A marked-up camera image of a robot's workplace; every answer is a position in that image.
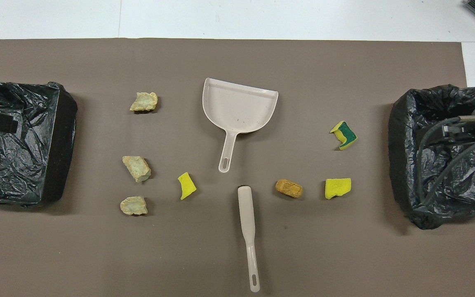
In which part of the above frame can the beige toy pastry piece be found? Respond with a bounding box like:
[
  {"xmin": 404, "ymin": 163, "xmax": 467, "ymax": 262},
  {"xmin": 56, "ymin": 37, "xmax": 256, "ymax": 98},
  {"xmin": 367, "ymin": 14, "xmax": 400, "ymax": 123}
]
[
  {"xmin": 120, "ymin": 196, "xmax": 148, "ymax": 216},
  {"xmin": 122, "ymin": 156, "xmax": 152, "ymax": 183},
  {"xmin": 129, "ymin": 92, "xmax": 158, "ymax": 112}
]

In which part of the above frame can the small yellow sponge piece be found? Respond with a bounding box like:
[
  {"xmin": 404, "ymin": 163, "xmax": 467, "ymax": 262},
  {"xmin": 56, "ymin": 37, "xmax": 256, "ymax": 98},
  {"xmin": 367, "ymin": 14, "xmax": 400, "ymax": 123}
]
[{"xmin": 178, "ymin": 172, "xmax": 197, "ymax": 200}]

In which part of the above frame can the beige plastic dustpan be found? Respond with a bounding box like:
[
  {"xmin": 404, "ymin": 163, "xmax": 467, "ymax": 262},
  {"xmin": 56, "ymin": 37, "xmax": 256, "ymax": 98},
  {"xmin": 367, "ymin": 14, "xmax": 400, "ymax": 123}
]
[{"xmin": 202, "ymin": 78, "xmax": 279, "ymax": 173}]

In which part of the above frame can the beige hand brush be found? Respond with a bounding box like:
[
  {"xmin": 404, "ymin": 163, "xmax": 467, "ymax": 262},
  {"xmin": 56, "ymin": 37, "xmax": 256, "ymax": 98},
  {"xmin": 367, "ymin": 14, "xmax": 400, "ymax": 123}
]
[{"xmin": 237, "ymin": 186, "xmax": 261, "ymax": 293}]

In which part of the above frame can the brown toy bread loaf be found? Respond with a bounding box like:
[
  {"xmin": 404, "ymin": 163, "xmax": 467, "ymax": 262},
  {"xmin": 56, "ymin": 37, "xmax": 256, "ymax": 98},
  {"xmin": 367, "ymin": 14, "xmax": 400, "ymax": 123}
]
[{"xmin": 275, "ymin": 179, "xmax": 303, "ymax": 198}]

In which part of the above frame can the large yellow sponge piece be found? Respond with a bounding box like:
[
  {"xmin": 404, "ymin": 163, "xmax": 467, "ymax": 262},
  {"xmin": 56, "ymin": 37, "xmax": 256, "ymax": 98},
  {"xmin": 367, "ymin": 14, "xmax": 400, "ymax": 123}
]
[{"xmin": 325, "ymin": 178, "xmax": 352, "ymax": 200}]

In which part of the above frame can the green and yellow scouring sponge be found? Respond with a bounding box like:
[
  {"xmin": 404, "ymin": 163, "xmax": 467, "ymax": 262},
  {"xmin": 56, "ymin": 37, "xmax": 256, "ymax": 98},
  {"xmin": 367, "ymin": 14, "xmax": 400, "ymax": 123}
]
[{"xmin": 330, "ymin": 120, "xmax": 358, "ymax": 151}]

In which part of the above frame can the black bag-lined bin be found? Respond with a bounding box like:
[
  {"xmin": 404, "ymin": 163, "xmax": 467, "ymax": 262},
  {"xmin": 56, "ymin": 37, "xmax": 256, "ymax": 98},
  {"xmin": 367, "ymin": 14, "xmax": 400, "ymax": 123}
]
[
  {"xmin": 0, "ymin": 81, "xmax": 78, "ymax": 206},
  {"xmin": 388, "ymin": 84, "xmax": 475, "ymax": 230}
]

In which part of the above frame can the brown paper table mat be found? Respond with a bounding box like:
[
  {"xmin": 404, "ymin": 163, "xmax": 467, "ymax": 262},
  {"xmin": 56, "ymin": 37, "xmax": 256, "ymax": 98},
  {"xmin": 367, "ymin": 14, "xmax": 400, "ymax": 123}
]
[{"xmin": 0, "ymin": 38, "xmax": 475, "ymax": 297}]

